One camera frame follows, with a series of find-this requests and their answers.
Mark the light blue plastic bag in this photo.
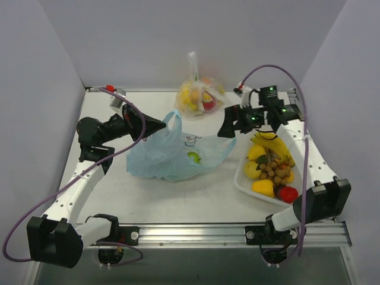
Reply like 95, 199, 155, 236
126, 110, 236, 182

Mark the yellow fake banana bunch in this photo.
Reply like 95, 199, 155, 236
251, 132, 295, 167

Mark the green fake apple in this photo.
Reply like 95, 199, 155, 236
187, 151, 201, 164

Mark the brown fake longan bunch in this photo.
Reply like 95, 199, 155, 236
255, 151, 295, 186

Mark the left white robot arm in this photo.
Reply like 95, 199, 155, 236
26, 103, 166, 268

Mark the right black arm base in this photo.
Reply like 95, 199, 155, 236
244, 223, 298, 268

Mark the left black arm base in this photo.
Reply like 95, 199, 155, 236
91, 222, 140, 268

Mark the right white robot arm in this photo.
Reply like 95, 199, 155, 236
218, 83, 351, 243

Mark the yellow fake pear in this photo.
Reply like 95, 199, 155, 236
246, 144, 266, 162

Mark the clear tied bag of fruits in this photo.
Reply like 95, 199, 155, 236
174, 52, 227, 118

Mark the yellow fake bell pepper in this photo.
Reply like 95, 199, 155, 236
252, 179, 275, 198

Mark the red fake bell pepper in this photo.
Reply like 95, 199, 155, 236
278, 186, 299, 204

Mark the white plastic basket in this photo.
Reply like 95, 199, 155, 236
234, 131, 302, 207

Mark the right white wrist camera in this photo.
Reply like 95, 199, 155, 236
233, 83, 258, 109

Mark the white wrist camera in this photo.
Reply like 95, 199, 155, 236
106, 84, 127, 110
233, 83, 258, 109

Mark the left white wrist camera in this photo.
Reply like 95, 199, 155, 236
106, 84, 127, 110

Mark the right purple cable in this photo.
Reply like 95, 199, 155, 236
240, 64, 311, 258

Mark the purple cable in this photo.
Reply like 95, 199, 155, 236
240, 64, 311, 258
2, 85, 147, 262

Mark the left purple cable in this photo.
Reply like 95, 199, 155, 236
2, 85, 147, 262

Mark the aluminium front rail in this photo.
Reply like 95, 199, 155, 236
121, 221, 352, 248

